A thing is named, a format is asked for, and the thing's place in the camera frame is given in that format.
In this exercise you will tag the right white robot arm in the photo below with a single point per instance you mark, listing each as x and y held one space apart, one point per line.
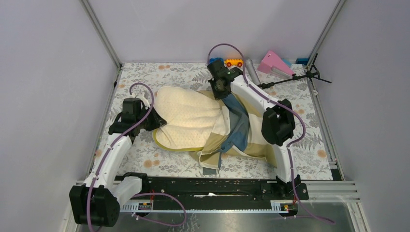
278 122

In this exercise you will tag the black small tripod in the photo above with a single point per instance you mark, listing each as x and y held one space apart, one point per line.
311 73

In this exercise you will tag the aluminium rail front frame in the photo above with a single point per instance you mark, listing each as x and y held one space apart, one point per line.
332 191

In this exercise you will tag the right aluminium frame post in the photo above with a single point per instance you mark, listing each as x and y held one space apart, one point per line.
331 20

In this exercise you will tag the orange toy car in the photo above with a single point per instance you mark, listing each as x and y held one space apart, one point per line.
234 62

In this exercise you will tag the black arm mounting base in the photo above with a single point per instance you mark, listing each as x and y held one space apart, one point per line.
210 193

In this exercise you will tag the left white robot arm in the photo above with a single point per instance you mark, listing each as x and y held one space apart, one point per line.
97 201

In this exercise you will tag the blue block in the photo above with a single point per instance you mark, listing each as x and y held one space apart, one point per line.
303 61

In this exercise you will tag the aluminium frame post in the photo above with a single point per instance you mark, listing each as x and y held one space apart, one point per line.
331 20
101 32

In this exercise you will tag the floral patterned table cloth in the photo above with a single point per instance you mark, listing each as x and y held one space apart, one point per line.
310 154

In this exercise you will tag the pink wedge block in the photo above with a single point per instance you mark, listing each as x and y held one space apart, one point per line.
273 64

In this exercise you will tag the plaid blue beige pillowcase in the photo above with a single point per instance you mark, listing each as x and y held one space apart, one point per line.
230 126

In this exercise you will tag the white textured pillow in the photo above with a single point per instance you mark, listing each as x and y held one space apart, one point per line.
190 118

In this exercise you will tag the grey slotted cable duct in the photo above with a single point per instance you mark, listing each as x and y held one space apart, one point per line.
143 207

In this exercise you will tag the blue toy car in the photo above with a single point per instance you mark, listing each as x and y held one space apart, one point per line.
216 59

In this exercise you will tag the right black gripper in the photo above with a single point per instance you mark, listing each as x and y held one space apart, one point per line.
217 96

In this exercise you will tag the grey microphone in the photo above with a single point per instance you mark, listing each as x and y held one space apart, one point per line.
252 72

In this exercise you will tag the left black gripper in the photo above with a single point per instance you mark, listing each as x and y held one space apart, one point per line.
157 121

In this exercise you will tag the left aluminium frame post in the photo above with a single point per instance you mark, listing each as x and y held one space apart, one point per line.
101 32

